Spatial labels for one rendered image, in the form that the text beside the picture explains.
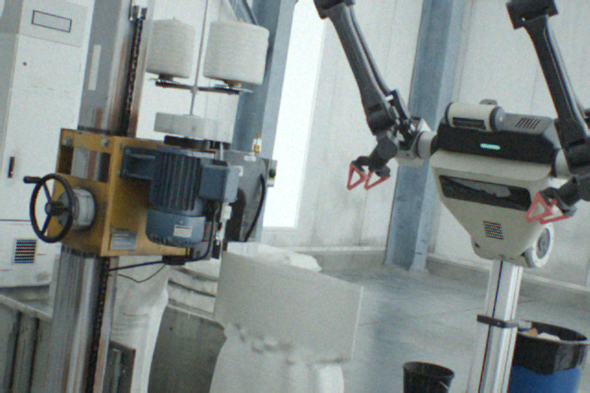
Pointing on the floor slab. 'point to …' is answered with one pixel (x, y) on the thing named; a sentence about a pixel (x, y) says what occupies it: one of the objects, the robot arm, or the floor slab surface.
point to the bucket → (426, 377)
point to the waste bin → (547, 359)
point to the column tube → (113, 97)
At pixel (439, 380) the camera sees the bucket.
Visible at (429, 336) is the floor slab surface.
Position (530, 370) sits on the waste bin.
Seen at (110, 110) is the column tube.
